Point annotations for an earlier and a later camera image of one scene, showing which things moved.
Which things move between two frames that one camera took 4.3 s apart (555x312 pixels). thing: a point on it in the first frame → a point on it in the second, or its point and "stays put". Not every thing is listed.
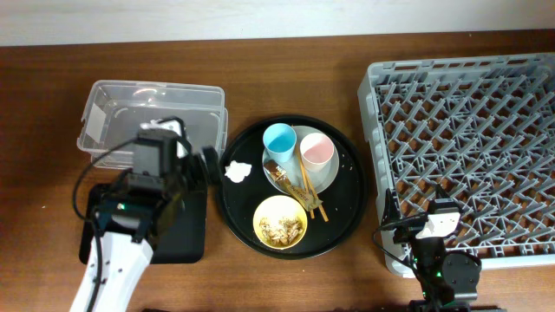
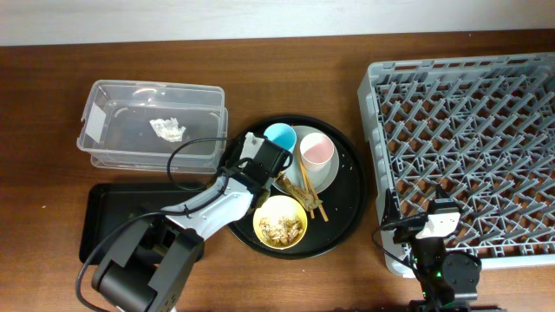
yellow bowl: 280,222 stays put
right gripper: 408,230 stays put
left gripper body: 187,173 → 238,164
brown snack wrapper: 305,199 stays put
